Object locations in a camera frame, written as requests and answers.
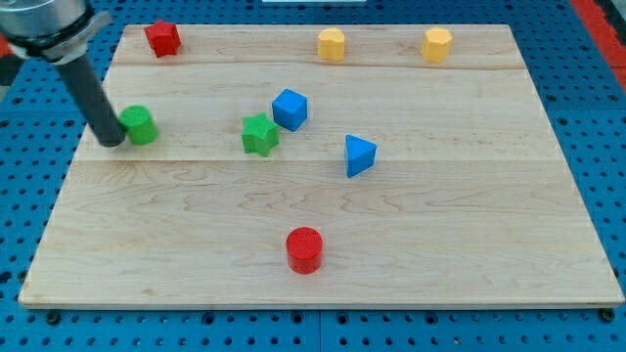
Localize yellow heart block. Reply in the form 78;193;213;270
317;27;345;62

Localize blue cube block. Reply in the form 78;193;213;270
272;89;308;132

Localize red star block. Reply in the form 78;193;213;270
144;20;181;58

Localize red cylinder block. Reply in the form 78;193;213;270
286;227;324;275

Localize green star block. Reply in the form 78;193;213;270
241;112;280;157

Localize light wooden board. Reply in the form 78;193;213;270
19;24;624;310

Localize blue triangle block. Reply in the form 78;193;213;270
344;135;378;178

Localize yellow hexagon block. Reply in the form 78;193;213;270
421;27;454;63

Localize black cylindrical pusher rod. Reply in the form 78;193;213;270
56;55;125;148

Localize green cylinder block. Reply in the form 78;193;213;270
118;105;159;146

